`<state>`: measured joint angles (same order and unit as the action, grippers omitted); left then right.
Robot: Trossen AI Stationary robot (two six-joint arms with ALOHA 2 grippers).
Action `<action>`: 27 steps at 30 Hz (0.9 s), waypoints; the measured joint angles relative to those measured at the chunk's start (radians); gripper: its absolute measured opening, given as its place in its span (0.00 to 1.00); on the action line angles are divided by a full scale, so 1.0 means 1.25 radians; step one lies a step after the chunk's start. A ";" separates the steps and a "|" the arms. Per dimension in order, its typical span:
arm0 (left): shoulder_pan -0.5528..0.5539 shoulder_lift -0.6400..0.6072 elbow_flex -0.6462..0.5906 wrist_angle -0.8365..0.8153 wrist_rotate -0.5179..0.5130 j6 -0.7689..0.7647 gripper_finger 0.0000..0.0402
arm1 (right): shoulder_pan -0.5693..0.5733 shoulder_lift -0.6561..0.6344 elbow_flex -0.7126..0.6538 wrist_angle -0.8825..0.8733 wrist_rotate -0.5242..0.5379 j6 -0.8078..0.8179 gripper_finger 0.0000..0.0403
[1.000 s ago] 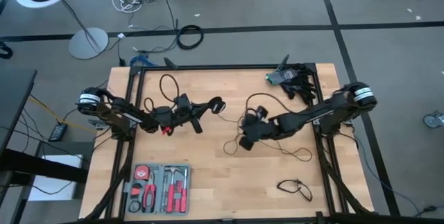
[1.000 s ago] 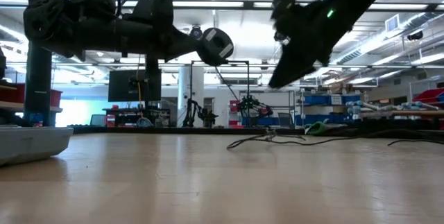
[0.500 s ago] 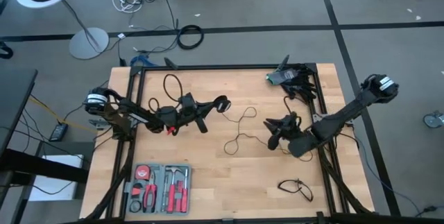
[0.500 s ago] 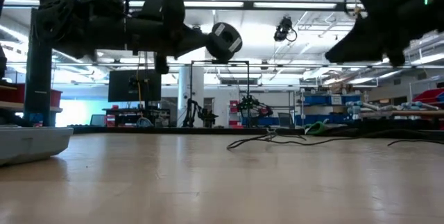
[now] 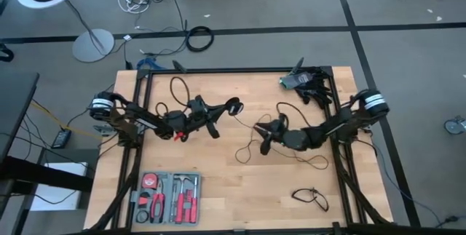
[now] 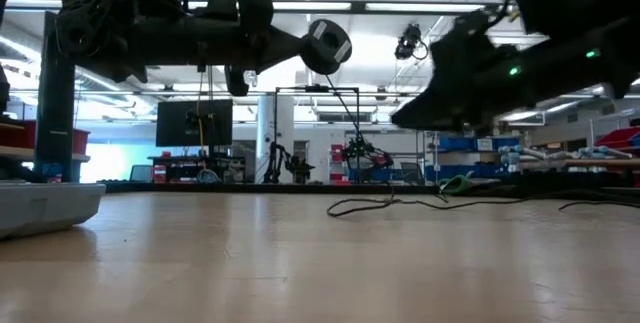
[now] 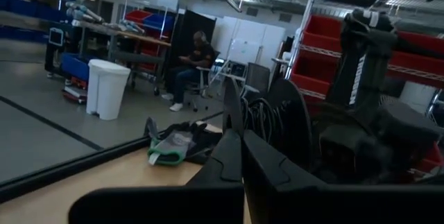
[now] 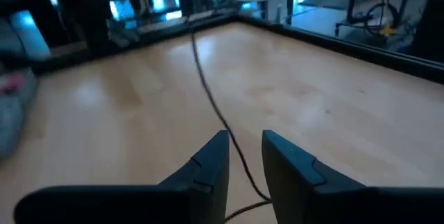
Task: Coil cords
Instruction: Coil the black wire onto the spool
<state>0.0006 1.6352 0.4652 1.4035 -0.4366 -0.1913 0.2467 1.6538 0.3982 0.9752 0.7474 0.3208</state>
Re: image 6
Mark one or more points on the black vertical frame post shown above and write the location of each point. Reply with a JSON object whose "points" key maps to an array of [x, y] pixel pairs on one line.
{"points": [[59, 138]]}

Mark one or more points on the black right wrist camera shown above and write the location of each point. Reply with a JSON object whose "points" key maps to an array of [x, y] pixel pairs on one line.
{"points": [[467, 38]]}

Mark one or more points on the black red robot arm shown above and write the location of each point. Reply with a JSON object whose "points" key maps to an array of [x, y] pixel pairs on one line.
{"points": [[365, 150]]}

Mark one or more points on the cluttered dark desk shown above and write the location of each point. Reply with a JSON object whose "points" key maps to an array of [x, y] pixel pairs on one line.
{"points": [[180, 169]]}

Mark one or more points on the red white parts rack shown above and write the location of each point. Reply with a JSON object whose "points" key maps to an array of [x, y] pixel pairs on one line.
{"points": [[337, 163]]}

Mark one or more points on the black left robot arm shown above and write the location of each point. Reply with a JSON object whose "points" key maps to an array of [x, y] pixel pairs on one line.
{"points": [[150, 43]]}

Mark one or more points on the black overhead light bar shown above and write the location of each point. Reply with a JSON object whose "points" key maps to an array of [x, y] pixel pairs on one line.
{"points": [[400, 7]]}

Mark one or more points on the blue bin shelving rack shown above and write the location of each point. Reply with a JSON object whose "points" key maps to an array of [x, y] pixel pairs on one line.
{"points": [[470, 144]]}

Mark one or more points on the red storage bin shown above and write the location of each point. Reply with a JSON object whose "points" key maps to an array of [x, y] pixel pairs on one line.
{"points": [[620, 139], [81, 142]]}

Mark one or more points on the wooden workbench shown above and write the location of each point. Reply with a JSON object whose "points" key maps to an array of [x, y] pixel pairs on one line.
{"points": [[590, 163]]}

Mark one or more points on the grey tool case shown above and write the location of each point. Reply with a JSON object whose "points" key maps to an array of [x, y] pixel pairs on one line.
{"points": [[45, 208]]}

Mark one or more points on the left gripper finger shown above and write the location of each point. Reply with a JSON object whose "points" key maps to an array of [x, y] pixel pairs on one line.
{"points": [[287, 43], [287, 60]]}

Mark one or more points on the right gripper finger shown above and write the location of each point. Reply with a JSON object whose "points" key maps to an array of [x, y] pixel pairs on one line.
{"points": [[445, 110]]}

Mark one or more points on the white building pillar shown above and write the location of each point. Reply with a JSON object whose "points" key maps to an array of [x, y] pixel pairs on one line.
{"points": [[285, 113]]}

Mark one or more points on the black monitor screen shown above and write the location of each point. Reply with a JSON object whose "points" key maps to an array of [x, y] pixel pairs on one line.
{"points": [[175, 123]]}

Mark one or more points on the small black robot arm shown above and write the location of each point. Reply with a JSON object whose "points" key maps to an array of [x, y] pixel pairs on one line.
{"points": [[275, 163]]}

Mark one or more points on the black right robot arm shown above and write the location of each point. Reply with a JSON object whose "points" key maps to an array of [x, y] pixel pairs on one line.
{"points": [[600, 63]]}

